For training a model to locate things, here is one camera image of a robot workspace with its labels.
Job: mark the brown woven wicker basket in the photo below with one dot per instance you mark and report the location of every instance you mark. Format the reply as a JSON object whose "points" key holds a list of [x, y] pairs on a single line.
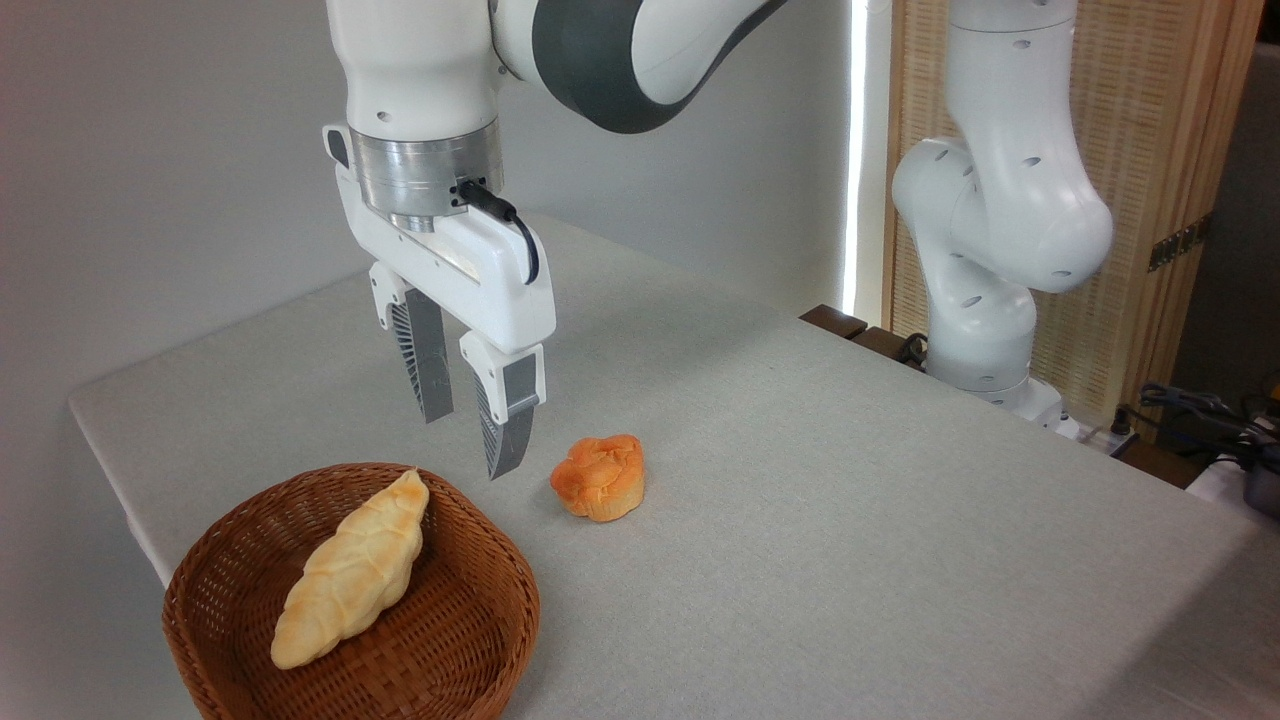
{"points": [[440, 630]]}

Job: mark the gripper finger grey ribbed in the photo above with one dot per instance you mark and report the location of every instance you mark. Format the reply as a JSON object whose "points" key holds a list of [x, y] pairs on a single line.
{"points": [[425, 360], [510, 410]]}

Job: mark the wooden bamboo folding screen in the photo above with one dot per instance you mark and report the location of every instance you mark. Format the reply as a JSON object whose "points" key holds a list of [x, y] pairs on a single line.
{"points": [[1160, 120]]}

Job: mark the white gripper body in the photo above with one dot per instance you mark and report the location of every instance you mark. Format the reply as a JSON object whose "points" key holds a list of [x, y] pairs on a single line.
{"points": [[480, 270]]}

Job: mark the long pale braided bread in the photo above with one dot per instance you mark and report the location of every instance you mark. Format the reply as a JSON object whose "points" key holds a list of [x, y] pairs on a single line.
{"points": [[350, 575]]}

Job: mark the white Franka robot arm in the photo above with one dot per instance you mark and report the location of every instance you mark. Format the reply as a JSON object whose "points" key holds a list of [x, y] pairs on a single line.
{"points": [[1010, 210]]}

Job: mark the dark grey round device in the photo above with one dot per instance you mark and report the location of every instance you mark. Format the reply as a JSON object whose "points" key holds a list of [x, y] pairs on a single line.
{"points": [[1265, 492]]}

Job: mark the round orange bread bun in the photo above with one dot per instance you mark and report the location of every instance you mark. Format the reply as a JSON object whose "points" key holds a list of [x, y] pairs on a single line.
{"points": [[600, 480]]}

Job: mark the dark metal screen hinge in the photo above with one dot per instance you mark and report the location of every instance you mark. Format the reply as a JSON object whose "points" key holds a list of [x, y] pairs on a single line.
{"points": [[1180, 243]]}

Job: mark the white power strip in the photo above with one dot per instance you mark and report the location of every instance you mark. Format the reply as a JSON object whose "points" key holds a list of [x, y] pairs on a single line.
{"points": [[1105, 440]]}

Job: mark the dark brown wooden block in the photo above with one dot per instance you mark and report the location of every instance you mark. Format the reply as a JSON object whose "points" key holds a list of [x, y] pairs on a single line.
{"points": [[833, 320], [885, 345]]}

